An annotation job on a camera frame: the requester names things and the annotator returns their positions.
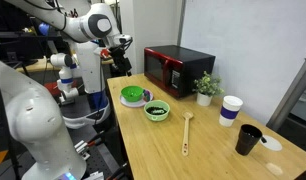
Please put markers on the blue round object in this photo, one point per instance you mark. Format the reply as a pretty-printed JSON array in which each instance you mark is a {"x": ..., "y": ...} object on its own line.
[{"x": 43, "y": 28}]

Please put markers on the red black microwave oven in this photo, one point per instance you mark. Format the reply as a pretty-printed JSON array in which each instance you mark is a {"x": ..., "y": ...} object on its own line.
[{"x": 189, "y": 70}]

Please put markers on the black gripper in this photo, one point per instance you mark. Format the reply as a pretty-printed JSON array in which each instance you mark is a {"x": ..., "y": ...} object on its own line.
[{"x": 121, "y": 58}]

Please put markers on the grey metal beam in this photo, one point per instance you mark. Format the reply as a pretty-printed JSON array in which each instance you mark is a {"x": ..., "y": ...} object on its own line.
[{"x": 289, "y": 96}]

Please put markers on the black plastic cup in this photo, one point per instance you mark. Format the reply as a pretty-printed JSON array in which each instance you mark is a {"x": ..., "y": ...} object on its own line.
[{"x": 246, "y": 143}]

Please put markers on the pale round plate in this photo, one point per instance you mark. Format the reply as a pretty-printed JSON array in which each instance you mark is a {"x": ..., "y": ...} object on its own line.
[{"x": 136, "y": 104}]

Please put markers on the wooden background desk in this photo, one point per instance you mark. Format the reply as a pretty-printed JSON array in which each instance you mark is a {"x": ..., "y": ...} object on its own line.
[{"x": 36, "y": 66}]

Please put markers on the small potted green plant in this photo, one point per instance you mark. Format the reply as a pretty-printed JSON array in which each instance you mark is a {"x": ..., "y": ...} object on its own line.
[{"x": 206, "y": 87}]

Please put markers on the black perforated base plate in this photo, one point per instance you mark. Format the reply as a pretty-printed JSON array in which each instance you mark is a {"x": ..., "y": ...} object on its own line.
[{"x": 101, "y": 163}]

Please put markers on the white round cup lid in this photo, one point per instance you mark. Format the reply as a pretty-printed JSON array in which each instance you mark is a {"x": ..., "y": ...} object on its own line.
[{"x": 273, "y": 144}]

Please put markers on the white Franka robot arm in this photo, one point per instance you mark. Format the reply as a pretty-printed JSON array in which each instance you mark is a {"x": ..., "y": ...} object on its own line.
[{"x": 36, "y": 123}]

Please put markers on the purple teal toy knife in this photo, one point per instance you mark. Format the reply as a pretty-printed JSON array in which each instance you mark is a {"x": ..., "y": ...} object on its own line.
[{"x": 147, "y": 95}]

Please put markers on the white blue background robot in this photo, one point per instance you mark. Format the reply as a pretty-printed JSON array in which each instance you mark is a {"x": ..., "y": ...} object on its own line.
[{"x": 91, "y": 73}]

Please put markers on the white cup purple sleeve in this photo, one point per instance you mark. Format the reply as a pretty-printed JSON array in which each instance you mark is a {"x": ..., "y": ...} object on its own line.
[{"x": 229, "y": 111}]

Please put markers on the aluminium extrusion pieces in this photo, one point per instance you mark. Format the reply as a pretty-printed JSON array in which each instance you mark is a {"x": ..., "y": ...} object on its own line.
[{"x": 82, "y": 148}]

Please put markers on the coffee beans in light-green bowl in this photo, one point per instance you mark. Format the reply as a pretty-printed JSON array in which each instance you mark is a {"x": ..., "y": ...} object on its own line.
[{"x": 156, "y": 110}]

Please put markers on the dark-green plastic bowl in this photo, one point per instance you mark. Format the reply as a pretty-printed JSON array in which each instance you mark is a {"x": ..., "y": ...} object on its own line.
[{"x": 131, "y": 95}]

